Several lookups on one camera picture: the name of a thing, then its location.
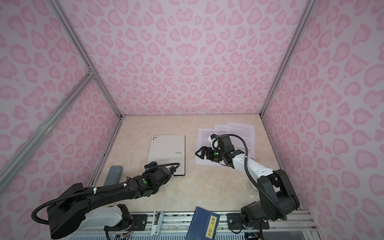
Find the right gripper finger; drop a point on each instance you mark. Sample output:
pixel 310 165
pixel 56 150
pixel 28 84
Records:
pixel 212 157
pixel 203 152

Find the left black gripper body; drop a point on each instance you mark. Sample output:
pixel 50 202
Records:
pixel 152 171

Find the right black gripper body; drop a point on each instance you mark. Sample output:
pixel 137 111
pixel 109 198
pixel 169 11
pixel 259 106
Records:
pixel 217 155

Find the white black file folder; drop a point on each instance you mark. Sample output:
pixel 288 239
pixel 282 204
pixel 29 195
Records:
pixel 165 149

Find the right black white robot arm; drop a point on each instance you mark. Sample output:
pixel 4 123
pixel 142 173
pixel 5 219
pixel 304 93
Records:
pixel 277 195

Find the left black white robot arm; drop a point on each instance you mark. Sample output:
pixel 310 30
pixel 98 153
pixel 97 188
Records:
pixel 65 214

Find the grey whiteboard eraser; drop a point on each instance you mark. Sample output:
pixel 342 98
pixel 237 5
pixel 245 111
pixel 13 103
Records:
pixel 113 176

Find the clear tape roll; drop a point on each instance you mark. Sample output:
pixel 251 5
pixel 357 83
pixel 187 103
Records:
pixel 252 190

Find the blue book yellow label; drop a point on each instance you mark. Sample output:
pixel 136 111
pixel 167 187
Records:
pixel 203 225

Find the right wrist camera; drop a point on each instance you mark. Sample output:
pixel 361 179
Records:
pixel 220 141

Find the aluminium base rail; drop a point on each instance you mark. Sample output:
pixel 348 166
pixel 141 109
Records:
pixel 185 226

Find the aluminium diagonal frame bar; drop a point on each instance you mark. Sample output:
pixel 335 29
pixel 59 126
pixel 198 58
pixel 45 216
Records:
pixel 18 161

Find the right aluminium corner post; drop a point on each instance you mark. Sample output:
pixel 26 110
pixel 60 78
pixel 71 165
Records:
pixel 308 11

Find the aluminium corner post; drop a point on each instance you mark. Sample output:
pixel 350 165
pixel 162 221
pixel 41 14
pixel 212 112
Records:
pixel 79 46
pixel 308 11

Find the left aluminium corner post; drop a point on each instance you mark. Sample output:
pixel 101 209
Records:
pixel 79 46

